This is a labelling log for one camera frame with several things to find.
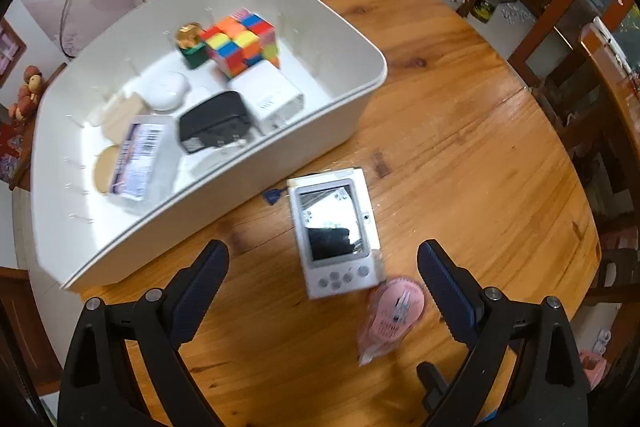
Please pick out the round wooden disc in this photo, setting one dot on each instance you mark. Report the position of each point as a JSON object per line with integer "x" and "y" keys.
{"x": 102, "y": 169}

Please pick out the white plastic storage bin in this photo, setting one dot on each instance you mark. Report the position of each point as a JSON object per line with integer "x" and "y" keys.
{"x": 300, "y": 22}

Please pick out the brown stuffed toy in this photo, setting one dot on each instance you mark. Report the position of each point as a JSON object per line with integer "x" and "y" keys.
{"x": 27, "y": 94}

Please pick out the white plug adapter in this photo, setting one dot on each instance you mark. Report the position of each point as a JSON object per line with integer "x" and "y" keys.
{"x": 265, "y": 97}

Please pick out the small blue plastic piece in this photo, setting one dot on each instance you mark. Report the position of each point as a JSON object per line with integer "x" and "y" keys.
{"x": 273, "y": 197}

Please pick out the red printed cloth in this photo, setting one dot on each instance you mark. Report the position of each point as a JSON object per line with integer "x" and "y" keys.
{"x": 10, "y": 152}

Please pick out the glass jar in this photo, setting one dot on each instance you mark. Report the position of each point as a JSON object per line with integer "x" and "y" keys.
{"x": 486, "y": 6}

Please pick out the clear plastic packet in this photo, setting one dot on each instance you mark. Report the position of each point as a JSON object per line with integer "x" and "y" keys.
{"x": 142, "y": 157}

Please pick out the multicoloured puzzle cube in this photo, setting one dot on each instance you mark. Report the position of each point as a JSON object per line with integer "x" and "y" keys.
{"x": 240, "y": 44}

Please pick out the beige plastic box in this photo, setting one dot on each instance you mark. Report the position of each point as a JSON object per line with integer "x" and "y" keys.
{"x": 122, "y": 114}

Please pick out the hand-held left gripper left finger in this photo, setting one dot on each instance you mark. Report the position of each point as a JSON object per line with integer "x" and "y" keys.
{"x": 200, "y": 292}

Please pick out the white plastic gadget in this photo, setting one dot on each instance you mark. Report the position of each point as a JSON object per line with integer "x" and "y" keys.
{"x": 165, "y": 89}

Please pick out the black power adapter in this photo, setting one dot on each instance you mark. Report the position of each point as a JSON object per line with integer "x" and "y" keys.
{"x": 215, "y": 122}

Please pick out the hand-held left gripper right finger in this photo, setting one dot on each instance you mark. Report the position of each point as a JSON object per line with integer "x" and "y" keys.
{"x": 445, "y": 294}

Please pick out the pink correction tape packet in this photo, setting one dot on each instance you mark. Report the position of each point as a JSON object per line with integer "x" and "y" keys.
{"x": 395, "y": 312}

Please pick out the white handheld digital camera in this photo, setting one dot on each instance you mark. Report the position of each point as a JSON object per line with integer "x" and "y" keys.
{"x": 340, "y": 279}

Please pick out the wooden chair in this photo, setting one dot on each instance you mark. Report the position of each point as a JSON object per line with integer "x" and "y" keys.
{"x": 605, "y": 97}

